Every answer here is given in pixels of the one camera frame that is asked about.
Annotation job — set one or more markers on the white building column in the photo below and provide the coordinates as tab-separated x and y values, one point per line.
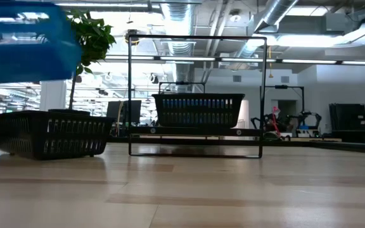
52	95

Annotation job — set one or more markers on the silver spiral ventilation duct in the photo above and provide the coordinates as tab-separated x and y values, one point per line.
274	9
181	19

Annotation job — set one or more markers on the black aluminium table frame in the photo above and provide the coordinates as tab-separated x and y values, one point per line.
344	146

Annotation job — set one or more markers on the black background robot arm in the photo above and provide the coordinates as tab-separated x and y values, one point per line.
268	123
307	118

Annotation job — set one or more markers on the green leafy plant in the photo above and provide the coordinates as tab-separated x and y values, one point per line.
93	38

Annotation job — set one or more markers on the black plastic basket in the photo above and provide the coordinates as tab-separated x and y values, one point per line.
52	115
198	110

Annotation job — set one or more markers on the blue plastic basket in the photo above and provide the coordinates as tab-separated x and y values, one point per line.
27	63

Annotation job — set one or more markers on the black background monitor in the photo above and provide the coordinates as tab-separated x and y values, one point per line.
133	111

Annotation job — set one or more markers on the black background station frame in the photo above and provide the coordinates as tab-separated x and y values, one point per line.
280	86

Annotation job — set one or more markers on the black background cart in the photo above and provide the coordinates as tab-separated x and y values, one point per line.
347	120

